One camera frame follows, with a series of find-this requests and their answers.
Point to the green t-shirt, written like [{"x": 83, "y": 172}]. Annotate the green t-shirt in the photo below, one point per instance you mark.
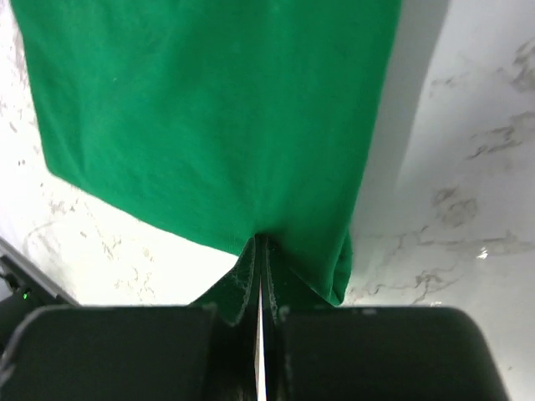
[{"x": 216, "y": 120}]

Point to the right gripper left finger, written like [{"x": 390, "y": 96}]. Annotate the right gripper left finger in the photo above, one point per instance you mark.
[{"x": 53, "y": 348}]

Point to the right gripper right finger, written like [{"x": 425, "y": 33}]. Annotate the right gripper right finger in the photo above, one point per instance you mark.
[{"x": 314, "y": 351}]

